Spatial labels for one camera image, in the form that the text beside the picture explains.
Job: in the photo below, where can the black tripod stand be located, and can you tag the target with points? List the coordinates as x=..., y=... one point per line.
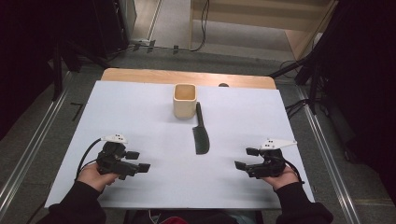
x=313, y=84
x=57, y=71

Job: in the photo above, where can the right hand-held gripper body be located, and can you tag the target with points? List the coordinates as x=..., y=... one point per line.
x=271, y=163

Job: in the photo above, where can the metal floor rail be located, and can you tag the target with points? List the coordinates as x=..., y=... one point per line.
x=31, y=149
x=330, y=161

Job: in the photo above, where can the person's right hand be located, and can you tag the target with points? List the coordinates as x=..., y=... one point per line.
x=281, y=180

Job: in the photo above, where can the beige square cup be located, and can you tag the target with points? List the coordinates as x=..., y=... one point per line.
x=185, y=101

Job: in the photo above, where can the person's left hand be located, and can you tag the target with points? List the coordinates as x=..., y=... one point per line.
x=93, y=179

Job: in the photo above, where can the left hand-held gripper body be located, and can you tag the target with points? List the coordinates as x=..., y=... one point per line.
x=112, y=161

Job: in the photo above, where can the white table board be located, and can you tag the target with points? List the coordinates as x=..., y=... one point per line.
x=149, y=130

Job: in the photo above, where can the black cabinet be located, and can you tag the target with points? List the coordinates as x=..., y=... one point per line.
x=107, y=25

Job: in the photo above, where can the light wooden shelf unit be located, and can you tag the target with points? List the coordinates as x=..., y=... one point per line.
x=249, y=15

